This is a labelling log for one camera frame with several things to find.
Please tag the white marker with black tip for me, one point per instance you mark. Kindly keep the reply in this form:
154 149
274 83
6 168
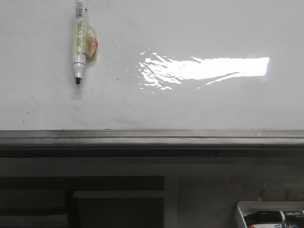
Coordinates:
85 42

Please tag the whiteboard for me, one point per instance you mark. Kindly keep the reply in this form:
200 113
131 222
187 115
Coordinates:
162 64

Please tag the white marker tray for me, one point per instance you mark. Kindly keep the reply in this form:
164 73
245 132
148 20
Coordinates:
248 207

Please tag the dark cabinet panel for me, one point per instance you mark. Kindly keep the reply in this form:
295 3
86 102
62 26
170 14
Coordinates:
48 202

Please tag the black Deli marker in tray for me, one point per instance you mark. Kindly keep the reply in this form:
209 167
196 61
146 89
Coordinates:
274 217

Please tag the blue label marker in tray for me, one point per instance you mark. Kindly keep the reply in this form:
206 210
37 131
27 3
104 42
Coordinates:
276 225

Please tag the aluminium whiteboard frame rail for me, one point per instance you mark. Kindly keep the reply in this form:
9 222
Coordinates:
151 143

